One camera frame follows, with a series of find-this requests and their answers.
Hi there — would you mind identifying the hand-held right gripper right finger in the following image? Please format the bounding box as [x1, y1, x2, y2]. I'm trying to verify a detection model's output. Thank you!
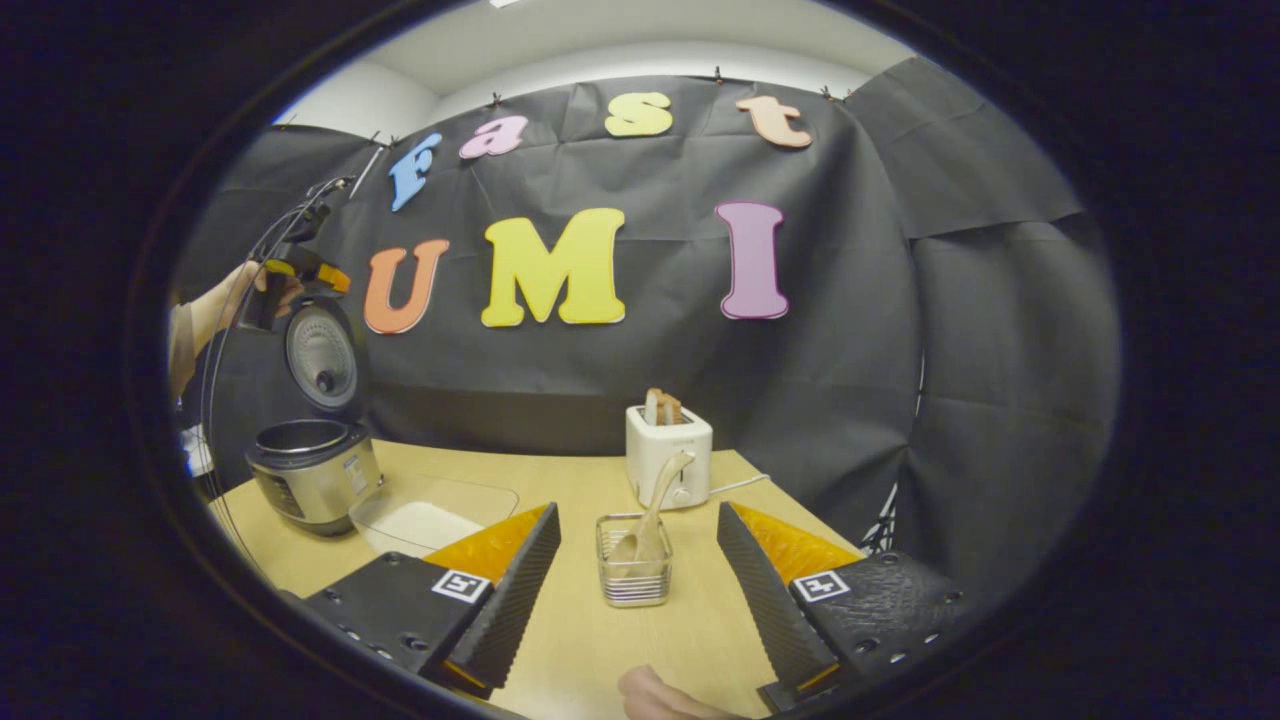
[716, 502, 971, 713]

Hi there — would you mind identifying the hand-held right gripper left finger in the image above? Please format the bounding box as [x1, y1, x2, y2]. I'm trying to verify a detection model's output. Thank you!
[300, 502, 563, 699]

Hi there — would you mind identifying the clear plastic rice container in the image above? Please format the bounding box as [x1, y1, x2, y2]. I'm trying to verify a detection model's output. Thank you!
[350, 478, 521, 559]

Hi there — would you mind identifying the silver black rice cooker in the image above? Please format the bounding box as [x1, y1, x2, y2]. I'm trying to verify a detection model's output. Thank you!
[245, 295, 386, 538]

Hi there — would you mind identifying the metal wire chopstick holder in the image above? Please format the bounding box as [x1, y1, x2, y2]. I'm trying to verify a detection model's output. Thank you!
[596, 513, 674, 608]

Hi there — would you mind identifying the wooden spoon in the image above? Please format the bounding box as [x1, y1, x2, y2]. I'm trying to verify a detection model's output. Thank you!
[610, 450, 696, 579]

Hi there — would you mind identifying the white toaster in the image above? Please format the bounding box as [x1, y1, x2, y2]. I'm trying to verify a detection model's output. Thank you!
[626, 403, 714, 511]

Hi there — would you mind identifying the black cable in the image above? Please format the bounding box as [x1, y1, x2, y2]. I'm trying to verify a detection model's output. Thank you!
[200, 175, 356, 561]

